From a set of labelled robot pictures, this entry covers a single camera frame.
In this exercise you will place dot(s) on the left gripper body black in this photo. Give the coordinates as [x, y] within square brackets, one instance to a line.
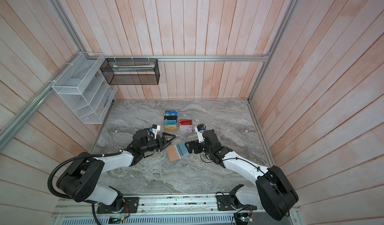
[151, 145]

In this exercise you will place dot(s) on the aluminium front rail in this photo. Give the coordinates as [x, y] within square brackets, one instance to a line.
[156, 205]

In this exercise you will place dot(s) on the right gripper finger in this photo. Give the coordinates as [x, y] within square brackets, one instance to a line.
[190, 144]
[191, 150]

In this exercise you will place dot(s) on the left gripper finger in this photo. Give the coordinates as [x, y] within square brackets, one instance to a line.
[167, 137]
[164, 147]

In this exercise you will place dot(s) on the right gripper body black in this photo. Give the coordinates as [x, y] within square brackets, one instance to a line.
[206, 150]

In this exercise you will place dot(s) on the black card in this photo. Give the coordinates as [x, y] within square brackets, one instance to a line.
[170, 117]

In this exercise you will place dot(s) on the black mesh basket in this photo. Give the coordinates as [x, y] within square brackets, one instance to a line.
[131, 71]

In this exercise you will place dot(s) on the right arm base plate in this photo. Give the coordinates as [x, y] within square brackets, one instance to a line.
[230, 203]

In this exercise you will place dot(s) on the blue card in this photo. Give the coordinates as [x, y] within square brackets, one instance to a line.
[171, 113]

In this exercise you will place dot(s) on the left aluminium wall rail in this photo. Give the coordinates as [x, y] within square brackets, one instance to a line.
[20, 119]

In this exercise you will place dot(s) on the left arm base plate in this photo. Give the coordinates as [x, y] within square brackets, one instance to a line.
[125, 205]

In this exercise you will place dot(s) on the red card on stand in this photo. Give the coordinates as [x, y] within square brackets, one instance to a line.
[185, 122]

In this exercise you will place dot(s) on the horizontal aluminium wall rail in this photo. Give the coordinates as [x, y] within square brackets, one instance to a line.
[195, 58]

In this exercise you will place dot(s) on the white wire mesh shelf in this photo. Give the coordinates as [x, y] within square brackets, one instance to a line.
[84, 89]

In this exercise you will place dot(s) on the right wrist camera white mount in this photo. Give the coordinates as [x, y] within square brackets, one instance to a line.
[200, 129]

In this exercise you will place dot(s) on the white pink card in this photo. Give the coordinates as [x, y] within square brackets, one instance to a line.
[185, 128]

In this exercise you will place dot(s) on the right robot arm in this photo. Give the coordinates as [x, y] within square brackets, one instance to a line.
[271, 189]

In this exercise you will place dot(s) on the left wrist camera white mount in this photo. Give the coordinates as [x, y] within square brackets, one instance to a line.
[154, 129]

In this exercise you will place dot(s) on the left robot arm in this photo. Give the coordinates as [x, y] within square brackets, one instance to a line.
[78, 177]

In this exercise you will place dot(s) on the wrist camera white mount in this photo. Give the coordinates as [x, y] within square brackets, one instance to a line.
[154, 129]
[200, 129]

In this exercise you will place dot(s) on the teal VIP card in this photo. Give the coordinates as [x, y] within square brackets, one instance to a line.
[170, 122]

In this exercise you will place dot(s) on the yellow VIP card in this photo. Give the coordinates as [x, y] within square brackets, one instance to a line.
[170, 127]

